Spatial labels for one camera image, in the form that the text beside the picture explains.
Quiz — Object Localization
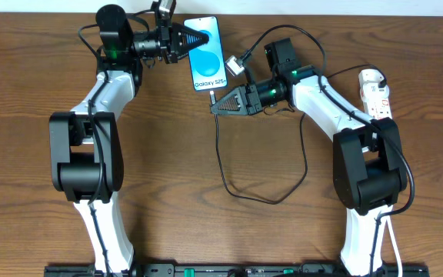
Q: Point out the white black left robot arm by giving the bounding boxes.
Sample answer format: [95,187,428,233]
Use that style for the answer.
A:
[45,1,209,276]

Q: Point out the white USB charger adapter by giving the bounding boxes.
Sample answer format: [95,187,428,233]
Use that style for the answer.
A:
[358,68,387,88]

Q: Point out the blue Samsung Galaxy smartphone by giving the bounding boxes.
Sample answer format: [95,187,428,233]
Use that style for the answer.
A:
[184,16,228,92]

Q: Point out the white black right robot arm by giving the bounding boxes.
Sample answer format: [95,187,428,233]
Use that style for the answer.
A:
[210,38,415,276]

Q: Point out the white power strip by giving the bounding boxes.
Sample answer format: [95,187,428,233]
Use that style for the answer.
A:
[360,83,392,120]

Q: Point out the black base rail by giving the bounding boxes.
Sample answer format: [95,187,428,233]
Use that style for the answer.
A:
[43,262,430,277]

